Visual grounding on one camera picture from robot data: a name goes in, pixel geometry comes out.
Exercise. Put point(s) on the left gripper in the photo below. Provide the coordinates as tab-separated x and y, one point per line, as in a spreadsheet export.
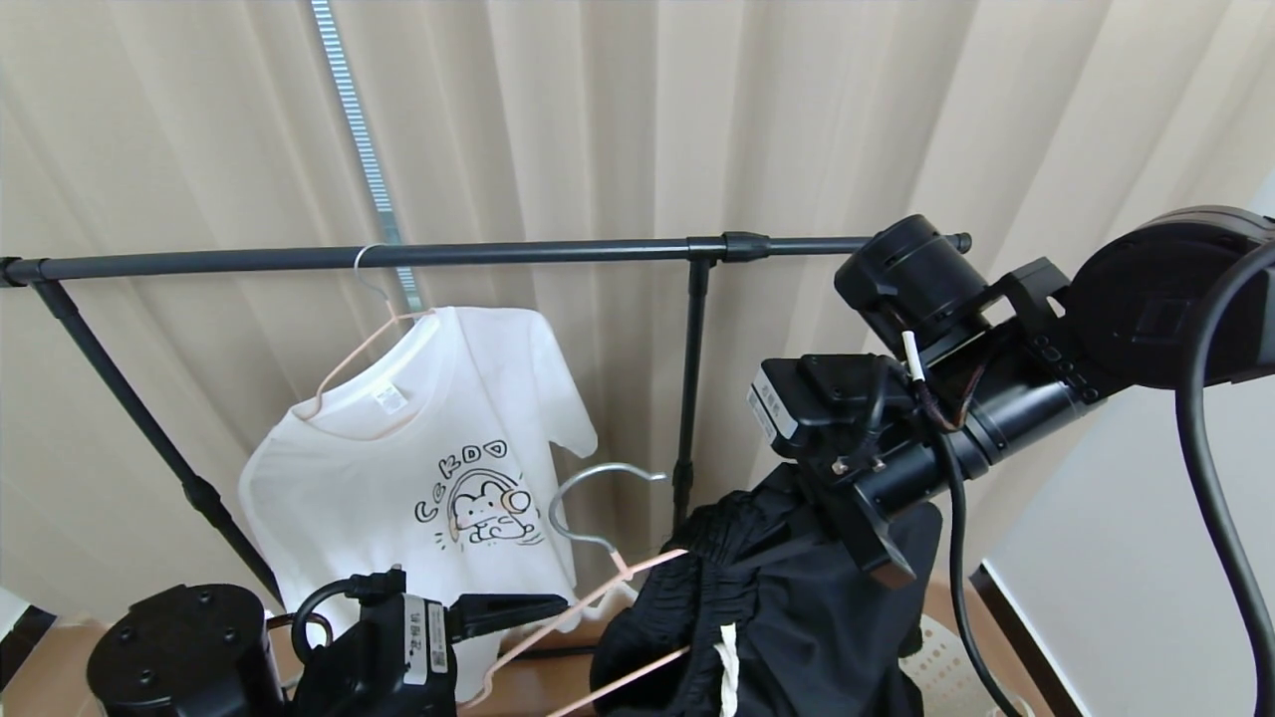
426	647

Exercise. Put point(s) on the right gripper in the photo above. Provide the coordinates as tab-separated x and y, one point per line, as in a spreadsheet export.
996	438

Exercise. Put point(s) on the pink clothes hanger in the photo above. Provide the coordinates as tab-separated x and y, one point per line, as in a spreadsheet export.
391	317
620	573

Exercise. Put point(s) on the white printed t-shirt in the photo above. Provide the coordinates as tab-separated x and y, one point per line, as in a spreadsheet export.
398	478

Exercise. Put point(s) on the black garment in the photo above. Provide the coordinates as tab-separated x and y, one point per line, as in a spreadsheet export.
797	617

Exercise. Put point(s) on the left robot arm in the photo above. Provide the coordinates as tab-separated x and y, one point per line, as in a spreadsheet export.
179	647

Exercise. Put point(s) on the white laundry basket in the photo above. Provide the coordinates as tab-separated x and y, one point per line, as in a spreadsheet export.
946	667

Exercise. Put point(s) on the black clothes rack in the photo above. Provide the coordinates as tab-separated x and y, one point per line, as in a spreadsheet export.
398	255

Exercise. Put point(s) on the beige curtain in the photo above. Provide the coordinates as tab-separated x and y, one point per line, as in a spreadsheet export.
797	100

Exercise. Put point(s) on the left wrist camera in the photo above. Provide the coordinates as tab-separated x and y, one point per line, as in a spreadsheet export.
349	657

